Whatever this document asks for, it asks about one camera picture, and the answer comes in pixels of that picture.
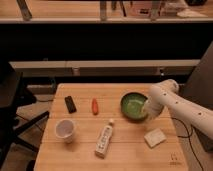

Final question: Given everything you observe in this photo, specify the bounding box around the green ceramic bowl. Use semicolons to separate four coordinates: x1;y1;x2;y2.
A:
120;92;147;120

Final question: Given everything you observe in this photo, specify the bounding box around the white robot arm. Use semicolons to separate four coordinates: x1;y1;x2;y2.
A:
142;79;213;139

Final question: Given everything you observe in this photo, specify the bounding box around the orange carrot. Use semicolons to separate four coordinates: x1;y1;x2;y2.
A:
92;98;99;115

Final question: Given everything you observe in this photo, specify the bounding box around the black rectangular block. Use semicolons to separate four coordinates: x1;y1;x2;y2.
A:
65;96;77;113

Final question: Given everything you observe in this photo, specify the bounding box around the white paper cup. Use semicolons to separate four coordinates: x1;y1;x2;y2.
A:
55;119;76;143

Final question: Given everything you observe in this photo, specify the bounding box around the white plastic bottle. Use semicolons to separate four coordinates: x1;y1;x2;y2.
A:
95;119;114;158

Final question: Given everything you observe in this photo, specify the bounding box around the white sponge block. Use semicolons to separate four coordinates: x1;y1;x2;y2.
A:
144;128;166;148

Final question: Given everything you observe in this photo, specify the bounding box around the black office chair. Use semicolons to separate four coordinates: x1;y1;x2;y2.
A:
0;61;49;169

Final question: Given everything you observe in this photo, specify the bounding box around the wooden shelf rail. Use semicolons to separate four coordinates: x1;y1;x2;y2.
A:
11;59;200;77

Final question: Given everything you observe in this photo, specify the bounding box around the black cable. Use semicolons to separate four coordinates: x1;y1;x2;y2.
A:
171;117;204;171

